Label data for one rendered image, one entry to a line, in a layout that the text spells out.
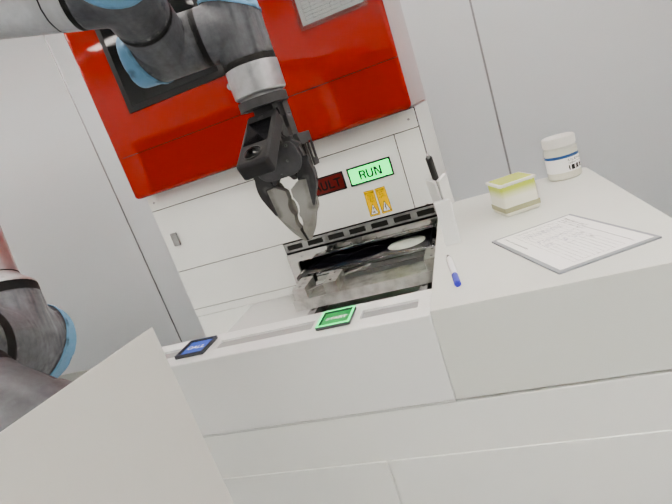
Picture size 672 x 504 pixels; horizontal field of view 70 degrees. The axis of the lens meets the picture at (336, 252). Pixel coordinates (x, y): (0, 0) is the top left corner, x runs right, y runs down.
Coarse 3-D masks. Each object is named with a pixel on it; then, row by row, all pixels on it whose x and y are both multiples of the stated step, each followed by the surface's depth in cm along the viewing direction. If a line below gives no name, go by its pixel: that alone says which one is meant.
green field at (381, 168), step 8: (384, 160) 122; (360, 168) 124; (368, 168) 124; (376, 168) 123; (384, 168) 123; (352, 176) 125; (360, 176) 125; (368, 176) 125; (376, 176) 124; (352, 184) 126
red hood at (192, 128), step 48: (192, 0) 115; (288, 0) 111; (336, 0) 108; (384, 0) 112; (96, 48) 125; (288, 48) 114; (336, 48) 112; (384, 48) 109; (96, 96) 129; (144, 96) 126; (192, 96) 123; (288, 96) 118; (336, 96) 115; (384, 96) 113; (144, 144) 130; (192, 144) 127; (240, 144) 124; (144, 192) 135
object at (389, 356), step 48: (240, 336) 82; (288, 336) 75; (336, 336) 70; (384, 336) 68; (432, 336) 67; (192, 384) 79; (240, 384) 77; (288, 384) 75; (336, 384) 73; (384, 384) 71; (432, 384) 69
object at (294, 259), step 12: (432, 216) 125; (396, 228) 126; (408, 228) 126; (420, 228) 125; (348, 240) 130; (360, 240) 130; (372, 240) 129; (300, 252) 135; (312, 252) 134; (324, 252) 133; (420, 252) 127; (372, 264) 131; (384, 264) 130; (324, 276) 136
